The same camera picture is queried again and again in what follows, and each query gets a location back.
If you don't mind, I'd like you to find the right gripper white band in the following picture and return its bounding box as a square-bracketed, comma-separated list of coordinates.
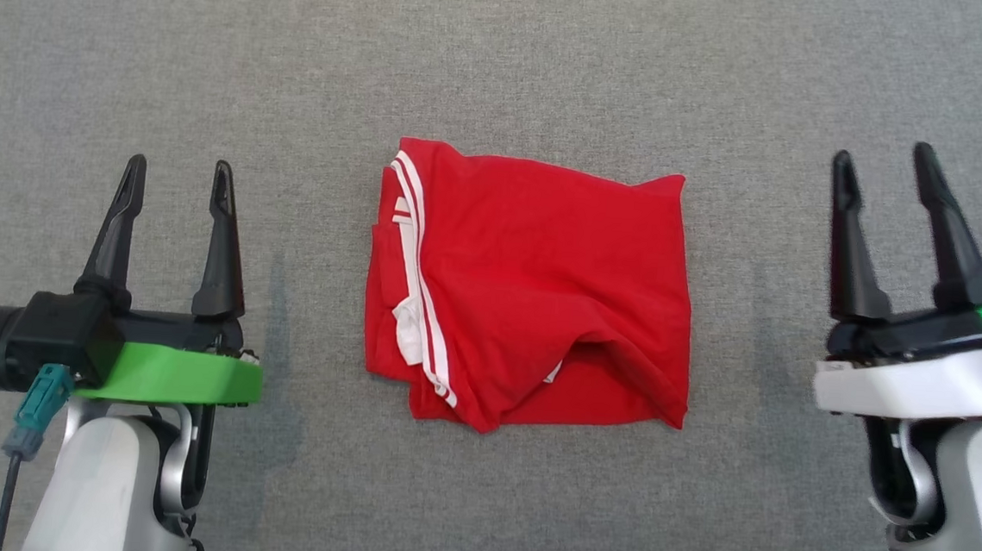
[810, 135, 982, 426]

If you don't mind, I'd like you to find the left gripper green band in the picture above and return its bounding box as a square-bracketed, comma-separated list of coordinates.
[66, 150, 279, 412]

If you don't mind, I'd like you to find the red jersey with white stripes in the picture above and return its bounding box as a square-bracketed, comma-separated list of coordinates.
[357, 135, 707, 448]

